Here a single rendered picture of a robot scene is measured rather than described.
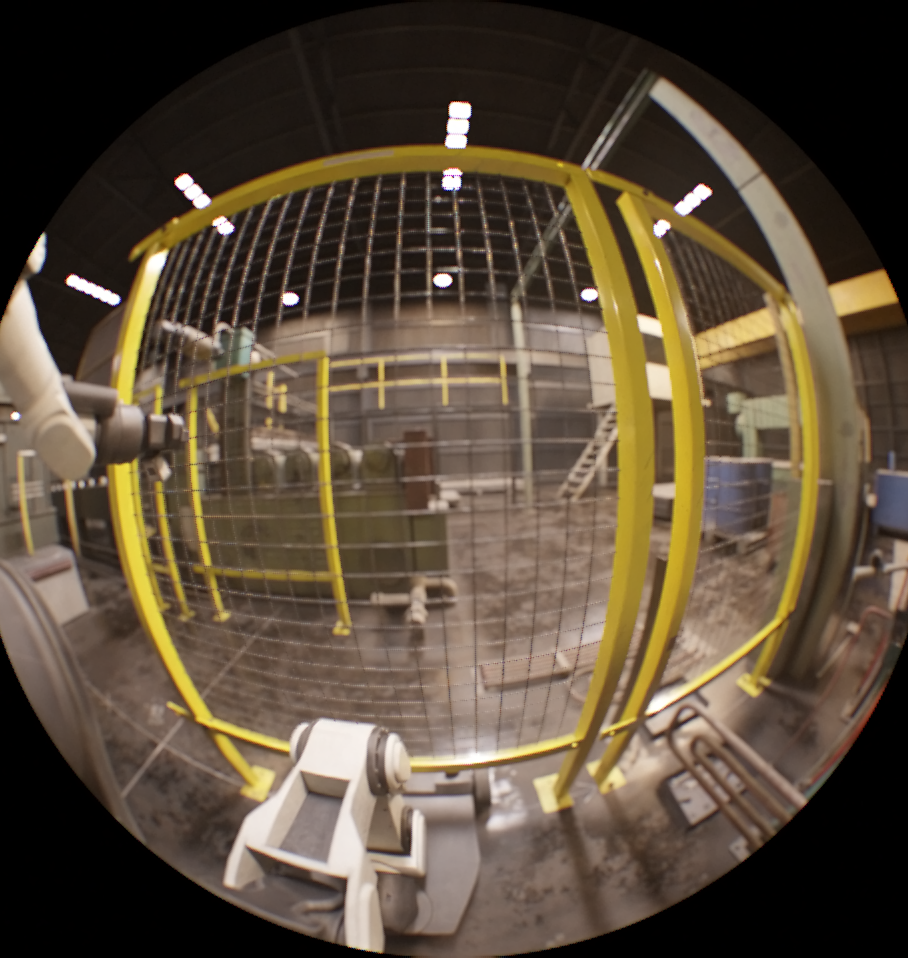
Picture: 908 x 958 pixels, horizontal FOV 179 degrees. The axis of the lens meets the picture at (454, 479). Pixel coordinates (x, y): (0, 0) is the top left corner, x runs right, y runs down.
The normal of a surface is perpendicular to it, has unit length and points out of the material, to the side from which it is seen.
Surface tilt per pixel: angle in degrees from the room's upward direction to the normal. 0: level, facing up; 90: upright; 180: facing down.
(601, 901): 0
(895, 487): 90
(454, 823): 0
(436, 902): 0
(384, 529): 90
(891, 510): 90
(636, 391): 90
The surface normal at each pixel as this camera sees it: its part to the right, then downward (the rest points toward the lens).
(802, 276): -1.00, 0.05
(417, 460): 0.07, 0.08
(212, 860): -0.04, -1.00
